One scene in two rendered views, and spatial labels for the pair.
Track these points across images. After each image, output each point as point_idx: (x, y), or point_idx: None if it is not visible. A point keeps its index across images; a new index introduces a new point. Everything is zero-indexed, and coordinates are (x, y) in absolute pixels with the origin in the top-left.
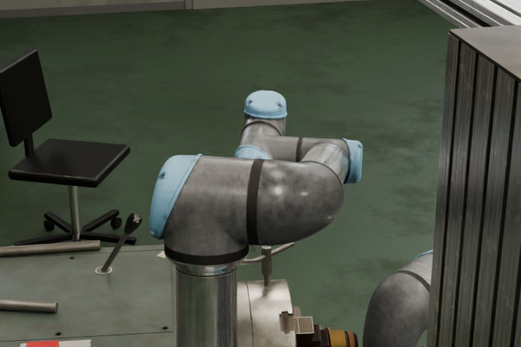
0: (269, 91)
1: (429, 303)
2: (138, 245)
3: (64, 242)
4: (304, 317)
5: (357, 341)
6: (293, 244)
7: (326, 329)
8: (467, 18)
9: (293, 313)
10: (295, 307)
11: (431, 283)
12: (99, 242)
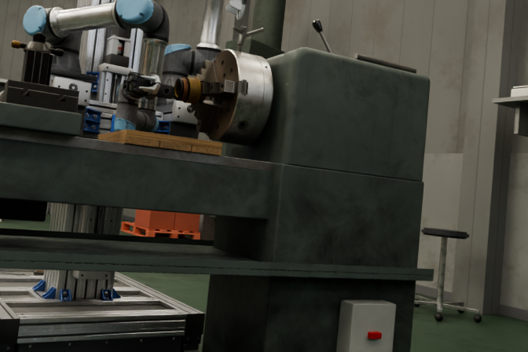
0: None
1: None
2: (336, 54)
3: (373, 57)
4: (209, 61)
5: (176, 80)
6: (232, 27)
7: (197, 74)
8: None
9: (214, 58)
10: (227, 80)
11: None
12: (355, 53)
